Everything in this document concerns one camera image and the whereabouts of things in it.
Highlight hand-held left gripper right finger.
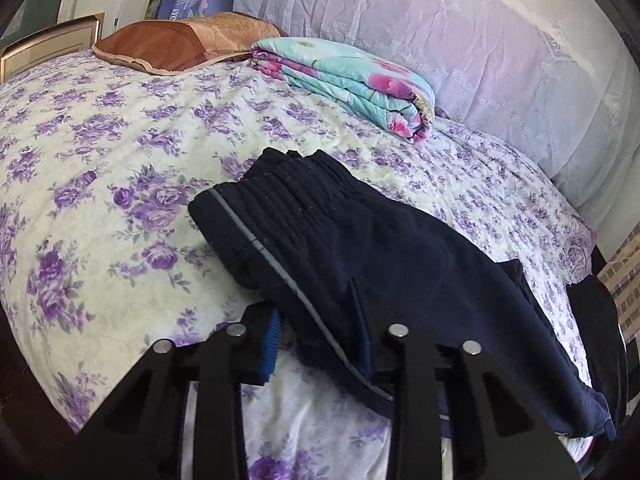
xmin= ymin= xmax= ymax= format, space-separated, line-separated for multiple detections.
xmin=361 ymin=324 xmax=583 ymax=480

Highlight purple floral bed sheet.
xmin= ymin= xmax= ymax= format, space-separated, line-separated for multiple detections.
xmin=0 ymin=50 xmax=598 ymax=480

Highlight folded turquoise floral quilt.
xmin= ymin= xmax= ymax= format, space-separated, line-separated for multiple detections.
xmin=250 ymin=37 xmax=437 ymax=146

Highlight brown floral pillow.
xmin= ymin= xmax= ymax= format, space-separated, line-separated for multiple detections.
xmin=91 ymin=15 xmax=291 ymax=77

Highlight dark cloth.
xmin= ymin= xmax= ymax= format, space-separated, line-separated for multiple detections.
xmin=565 ymin=275 xmax=629 ymax=433

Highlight wooden headboard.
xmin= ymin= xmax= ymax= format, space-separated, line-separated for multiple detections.
xmin=0 ymin=12 xmax=106 ymax=83

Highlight navy blue pants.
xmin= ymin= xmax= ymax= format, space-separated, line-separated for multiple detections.
xmin=187 ymin=147 xmax=618 ymax=443

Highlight white lace cloth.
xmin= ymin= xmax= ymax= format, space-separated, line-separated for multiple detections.
xmin=232 ymin=0 xmax=640 ymax=256

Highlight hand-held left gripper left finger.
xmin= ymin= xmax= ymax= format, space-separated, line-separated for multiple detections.
xmin=75 ymin=307 xmax=281 ymax=480

